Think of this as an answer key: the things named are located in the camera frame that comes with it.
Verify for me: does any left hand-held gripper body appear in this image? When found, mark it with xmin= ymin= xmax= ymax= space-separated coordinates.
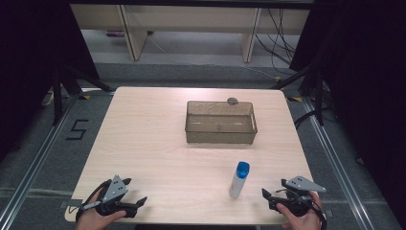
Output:
xmin=80 ymin=174 xmax=139 ymax=219

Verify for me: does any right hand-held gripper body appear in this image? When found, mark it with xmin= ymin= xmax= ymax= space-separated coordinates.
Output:
xmin=268 ymin=175 xmax=327 ymax=218

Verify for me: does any white bottle with blue cap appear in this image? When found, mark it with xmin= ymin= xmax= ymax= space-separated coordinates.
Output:
xmin=229 ymin=161 xmax=251 ymax=199

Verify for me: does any translucent brown plastic box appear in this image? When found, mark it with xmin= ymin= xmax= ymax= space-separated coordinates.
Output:
xmin=184 ymin=100 xmax=259 ymax=145

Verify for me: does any person's right hand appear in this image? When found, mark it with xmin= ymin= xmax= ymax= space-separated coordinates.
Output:
xmin=276 ymin=192 xmax=324 ymax=230

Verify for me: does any person's left hand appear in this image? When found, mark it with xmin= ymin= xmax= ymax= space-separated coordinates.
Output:
xmin=75 ymin=188 xmax=127 ymax=230

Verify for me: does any black metal stand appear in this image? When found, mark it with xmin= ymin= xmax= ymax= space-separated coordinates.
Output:
xmin=52 ymin=64 xmax=115 ymax=127
xmin=270 ymin=60 xmax=326 ymax=127

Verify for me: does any white power strip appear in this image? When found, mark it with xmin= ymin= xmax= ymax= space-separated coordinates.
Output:
xmin=40 ymin=90 xmax=56 ymax=107

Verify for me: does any dark curtain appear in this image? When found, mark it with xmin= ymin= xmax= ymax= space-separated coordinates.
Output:
xmin=288 ymin=0 xmax=406 ymax=221
xmin=0 ymin=0 xmax=101 ymax=162

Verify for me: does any beige wooden desk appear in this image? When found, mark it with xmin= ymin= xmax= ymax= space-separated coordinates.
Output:
xmin=70 ymin=3 xmax=311 ymax=63

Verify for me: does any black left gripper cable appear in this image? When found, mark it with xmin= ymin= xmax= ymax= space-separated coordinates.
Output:
xmin=75 ymin=179 xmax=112 ymax=223

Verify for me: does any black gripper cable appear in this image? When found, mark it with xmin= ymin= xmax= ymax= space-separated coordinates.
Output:
xmin=314 ymin=199 xmax=328 ymax=230
xmin=75 ymin=179 xmax=112 ymax=223

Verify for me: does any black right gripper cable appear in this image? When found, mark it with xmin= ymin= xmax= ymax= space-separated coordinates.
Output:
xmin=314 ymin=199 xmax=328 ymax=230

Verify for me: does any aluminium floor rail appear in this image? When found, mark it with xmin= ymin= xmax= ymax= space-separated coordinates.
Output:
xmin=302 ymin=97 xmax=377 ymax=230
xmin=0 ymin=95 xmax=79 ymax=230

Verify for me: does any thick black floor cable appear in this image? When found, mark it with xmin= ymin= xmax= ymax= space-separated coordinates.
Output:
xmin=293 ymin=107 xmax=321 ymax=129

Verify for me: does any thin white floor cable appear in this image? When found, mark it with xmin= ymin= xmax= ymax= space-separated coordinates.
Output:
xmin=237 ymin=63 xmax=282 ymax=81

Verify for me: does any bundle of black cables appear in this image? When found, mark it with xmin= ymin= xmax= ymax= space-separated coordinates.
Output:
xmin=254 ymin=8 xmax=297 ymax=77

